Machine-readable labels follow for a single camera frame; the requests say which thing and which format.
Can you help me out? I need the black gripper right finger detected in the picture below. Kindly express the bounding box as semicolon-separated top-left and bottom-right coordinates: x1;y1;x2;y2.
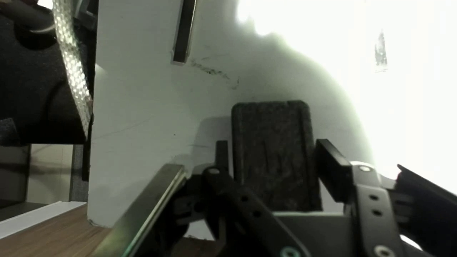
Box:
314;136;457;257

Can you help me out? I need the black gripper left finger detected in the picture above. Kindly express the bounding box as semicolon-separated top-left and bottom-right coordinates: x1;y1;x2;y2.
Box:
88;138;311;257

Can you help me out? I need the black whiteboard eraser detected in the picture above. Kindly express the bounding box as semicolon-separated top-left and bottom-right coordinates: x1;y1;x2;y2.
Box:
230;99;322;214

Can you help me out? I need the white slotted platform board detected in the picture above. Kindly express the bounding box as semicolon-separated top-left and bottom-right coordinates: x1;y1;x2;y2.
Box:
85;0;457;239

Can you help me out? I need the silver braided hose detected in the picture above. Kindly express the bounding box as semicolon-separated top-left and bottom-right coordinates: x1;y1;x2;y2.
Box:
50;0;94;139

